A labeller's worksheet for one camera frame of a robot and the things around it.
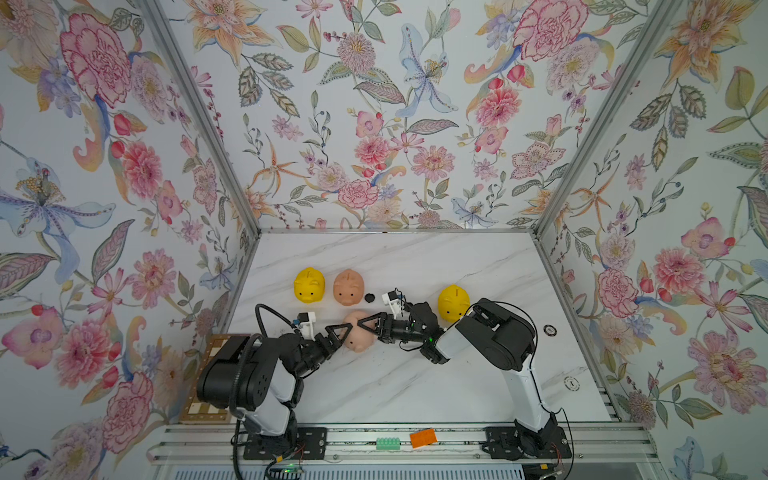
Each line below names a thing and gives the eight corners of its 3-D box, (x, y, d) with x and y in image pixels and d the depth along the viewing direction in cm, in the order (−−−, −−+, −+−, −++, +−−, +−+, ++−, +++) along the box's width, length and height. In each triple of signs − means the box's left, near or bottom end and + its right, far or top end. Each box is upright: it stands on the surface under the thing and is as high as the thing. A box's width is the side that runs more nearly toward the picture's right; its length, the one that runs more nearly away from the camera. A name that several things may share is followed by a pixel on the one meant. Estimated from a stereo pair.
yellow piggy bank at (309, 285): (297, 305, 101) (292, 290, 94) (302, 282, 107) (297, 267, 100) (322, 305, 101) (318, 291, 94) (326, 282, 107) (322, 267, 100)
